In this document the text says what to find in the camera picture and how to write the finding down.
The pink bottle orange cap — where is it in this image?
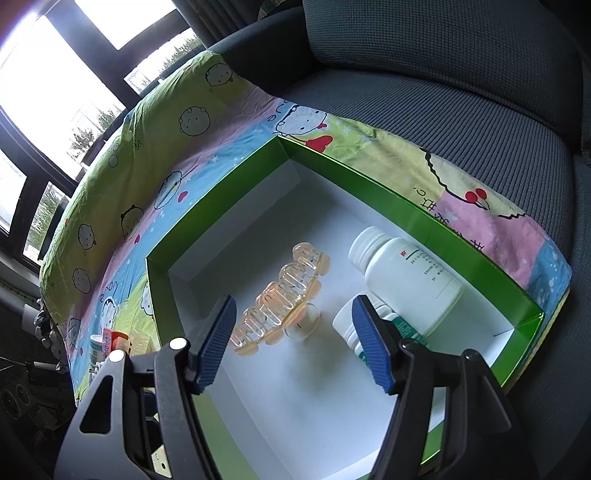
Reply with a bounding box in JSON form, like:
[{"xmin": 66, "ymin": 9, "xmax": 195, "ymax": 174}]
[{"xmin": 102, "ymin": 328, "xmax": 130, "ymax": 357}]

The plain white pill bottle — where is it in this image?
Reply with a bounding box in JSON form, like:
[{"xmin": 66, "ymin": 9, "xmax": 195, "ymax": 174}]
[{"xmin": 349, "ymin": 226, "xmax": 464, "ymax": 336}]

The orange translucent hair claw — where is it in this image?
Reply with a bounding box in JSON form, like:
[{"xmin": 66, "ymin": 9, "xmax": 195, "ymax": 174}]
[{"xmin": 229, "ymin": 242, "xmax": 331, "ymax": 357}]

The clear rectangular hair claw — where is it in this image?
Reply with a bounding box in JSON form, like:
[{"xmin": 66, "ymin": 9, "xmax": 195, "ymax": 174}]
[{"xmin": 128, "ymin": 332, "xmax": 154, "ymax": 356}]

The white bottle blue label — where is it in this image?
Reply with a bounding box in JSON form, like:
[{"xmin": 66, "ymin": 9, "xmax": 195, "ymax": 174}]
[{"xmin": 89, "ymin": 334, "xmax": 105, "ymax": 375}]

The plush toy pile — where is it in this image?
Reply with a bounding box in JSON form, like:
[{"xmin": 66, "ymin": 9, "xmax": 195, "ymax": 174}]
[{"xmin": 33, "ymin": 298, "xmax": 65, "ymax": 363}]

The green cardboard box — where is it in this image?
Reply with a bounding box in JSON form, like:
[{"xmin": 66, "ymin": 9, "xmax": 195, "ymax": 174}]
[{"xmin": 146, "ymin": 139, "xmax": 543, "ymax": 479}]

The colourful cartoon bed sheet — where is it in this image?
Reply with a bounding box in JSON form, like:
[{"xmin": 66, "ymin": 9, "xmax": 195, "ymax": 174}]
[{"xmin": 40, "ymin": 51, "xmax": 572, "ymax": 399}]

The dark grey sofa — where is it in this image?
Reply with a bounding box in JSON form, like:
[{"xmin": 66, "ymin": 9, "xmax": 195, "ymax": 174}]
[{"xmin": 213, "ymin": 1, "xmax": 590, "ymax": 479}]

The black window frame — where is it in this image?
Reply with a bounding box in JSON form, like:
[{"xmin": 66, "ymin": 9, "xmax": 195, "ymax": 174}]
[{"xmin": 1, "ymin": 1, "xmax": 201, "ymax": 271}]

